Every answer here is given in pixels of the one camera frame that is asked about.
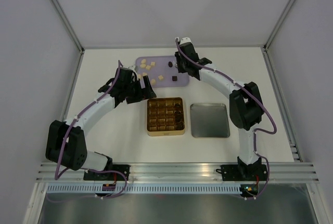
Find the aluminium frame post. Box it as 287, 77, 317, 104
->
50, 0, 84, 54
261, 0, 297, 51

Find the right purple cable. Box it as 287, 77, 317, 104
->
175, 38, 277, 135

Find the purple plastic tray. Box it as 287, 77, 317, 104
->
135, 56, 189, 88

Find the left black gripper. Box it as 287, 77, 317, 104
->
124, 76, 156, 104

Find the left aluminium frame post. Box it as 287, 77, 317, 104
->
50, 0, 84, 54

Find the white slotted cable duct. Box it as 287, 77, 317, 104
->
47, 183, 241, 194

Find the purple cable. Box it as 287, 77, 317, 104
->
46, 60, 128, 204
175, 38, 277, 135

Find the gold chocolate box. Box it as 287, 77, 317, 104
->
146, 97, 185, 137

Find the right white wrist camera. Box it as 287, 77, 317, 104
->
175, 37, 192, 46

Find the silver tin lid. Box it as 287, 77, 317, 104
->
190, 103, 230, 138

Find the aluminium mounting rail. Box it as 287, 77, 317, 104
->
35, 162, 320, 183

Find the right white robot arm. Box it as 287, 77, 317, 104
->
175, 37, 263, 180

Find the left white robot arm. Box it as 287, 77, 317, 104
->
45, 66, 156, 180

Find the right aluminium frame post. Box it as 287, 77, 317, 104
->
261, 0, 297, 51

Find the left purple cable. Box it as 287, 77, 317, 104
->
46, 60, 128, 204

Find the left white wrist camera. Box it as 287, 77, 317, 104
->
129, 65, 137, 71

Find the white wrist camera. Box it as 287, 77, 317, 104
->
175, 37, 192, 46
129, 65, 137, 71

